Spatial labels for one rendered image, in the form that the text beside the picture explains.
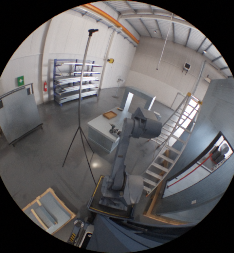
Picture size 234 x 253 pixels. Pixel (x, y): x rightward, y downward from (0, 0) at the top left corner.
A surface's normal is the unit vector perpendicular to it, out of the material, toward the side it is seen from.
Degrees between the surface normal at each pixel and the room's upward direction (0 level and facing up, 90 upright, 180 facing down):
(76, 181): 0
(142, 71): 90
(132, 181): 0
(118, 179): 41
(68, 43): 90
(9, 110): 78
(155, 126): 46
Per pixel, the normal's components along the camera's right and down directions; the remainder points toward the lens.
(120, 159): 0.08, 0.07
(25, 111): 0.87, 0.29
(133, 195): 0.21, -0.58
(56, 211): 0.24, -0.77
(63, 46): 0.81, 0.49
